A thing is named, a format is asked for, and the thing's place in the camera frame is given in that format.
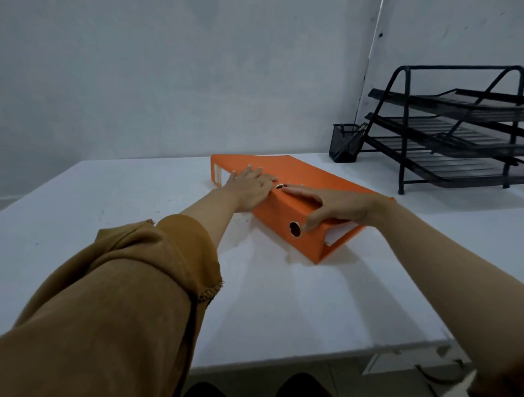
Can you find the person's dark trousers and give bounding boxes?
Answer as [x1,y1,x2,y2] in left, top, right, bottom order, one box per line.
[184,372,330,397]

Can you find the orange lever arch binder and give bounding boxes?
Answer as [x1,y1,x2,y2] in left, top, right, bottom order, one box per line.
[210,154,396,265]

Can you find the brown left sleeve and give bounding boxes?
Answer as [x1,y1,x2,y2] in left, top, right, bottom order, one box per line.
[0,214,224,397]

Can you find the black metal tray rack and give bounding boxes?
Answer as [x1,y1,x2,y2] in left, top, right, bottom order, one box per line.
[360,65,524,195]

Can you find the stack of white papers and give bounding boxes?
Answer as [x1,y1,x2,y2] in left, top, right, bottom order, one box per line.
[323,220,361,246]

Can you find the person's left hand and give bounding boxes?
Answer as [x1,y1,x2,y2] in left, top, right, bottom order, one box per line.
[221,165,278,213]

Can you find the white wall conduit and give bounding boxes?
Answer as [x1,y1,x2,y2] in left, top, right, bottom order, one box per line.
[354,0,385,124]

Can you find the person's right forearm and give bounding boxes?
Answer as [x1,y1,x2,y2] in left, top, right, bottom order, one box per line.
[374,200,524,381]

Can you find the black mesh pen holder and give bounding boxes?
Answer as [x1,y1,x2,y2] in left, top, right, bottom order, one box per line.
[329,122,368,164]

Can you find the person's right hand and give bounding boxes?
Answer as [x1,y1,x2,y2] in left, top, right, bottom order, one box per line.
[281,184,396,232]

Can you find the person's left forearm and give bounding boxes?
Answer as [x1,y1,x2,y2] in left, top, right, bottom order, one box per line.
[180,188,240,249]

